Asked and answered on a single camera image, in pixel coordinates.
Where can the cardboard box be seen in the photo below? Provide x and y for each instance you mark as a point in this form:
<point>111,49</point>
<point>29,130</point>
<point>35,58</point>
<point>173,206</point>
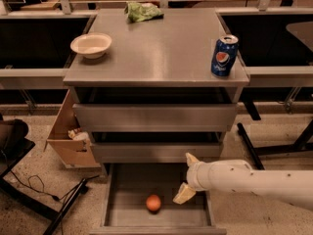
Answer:
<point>73,153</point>

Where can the green chip bag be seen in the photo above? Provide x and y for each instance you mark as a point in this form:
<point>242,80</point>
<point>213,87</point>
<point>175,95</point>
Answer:
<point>139,12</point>

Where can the orange fruit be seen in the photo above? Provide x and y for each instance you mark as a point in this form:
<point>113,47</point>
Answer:
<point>153,203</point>

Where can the grey drawer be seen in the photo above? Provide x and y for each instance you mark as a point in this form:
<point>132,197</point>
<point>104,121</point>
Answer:
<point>155,117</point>
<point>125,211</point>
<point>154,147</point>

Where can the white ceramic bowl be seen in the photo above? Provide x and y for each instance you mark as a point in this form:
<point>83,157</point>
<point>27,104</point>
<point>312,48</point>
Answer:
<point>91,45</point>

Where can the grey drawer cabinet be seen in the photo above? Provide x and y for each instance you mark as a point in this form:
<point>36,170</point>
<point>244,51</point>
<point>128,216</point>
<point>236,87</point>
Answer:
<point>165,61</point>

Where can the black table leg frame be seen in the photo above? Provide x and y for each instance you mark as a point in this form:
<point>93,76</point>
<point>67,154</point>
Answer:
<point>278,126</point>

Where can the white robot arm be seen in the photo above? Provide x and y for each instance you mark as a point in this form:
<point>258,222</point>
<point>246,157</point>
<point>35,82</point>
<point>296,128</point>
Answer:
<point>294,187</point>

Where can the grey top drawer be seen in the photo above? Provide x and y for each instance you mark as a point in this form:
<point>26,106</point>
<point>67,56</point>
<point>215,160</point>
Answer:
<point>155,117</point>

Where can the blue Pepsi can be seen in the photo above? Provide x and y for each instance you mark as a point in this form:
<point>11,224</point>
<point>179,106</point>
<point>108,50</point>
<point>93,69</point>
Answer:
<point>224,55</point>

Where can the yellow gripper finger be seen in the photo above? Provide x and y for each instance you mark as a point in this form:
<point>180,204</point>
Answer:
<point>185,193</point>
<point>191,159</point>

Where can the grey middle drawer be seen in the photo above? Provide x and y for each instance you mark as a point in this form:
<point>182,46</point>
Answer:
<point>154,147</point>

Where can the crumpled paper in box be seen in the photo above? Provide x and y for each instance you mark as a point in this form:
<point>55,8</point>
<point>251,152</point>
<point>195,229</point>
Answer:
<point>78,135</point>

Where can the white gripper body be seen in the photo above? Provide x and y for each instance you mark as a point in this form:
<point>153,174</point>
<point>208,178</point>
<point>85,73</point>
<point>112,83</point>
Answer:
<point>195,176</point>

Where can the grey bottom drawer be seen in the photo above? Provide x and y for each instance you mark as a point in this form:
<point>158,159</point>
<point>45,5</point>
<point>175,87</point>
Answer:
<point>125,211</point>

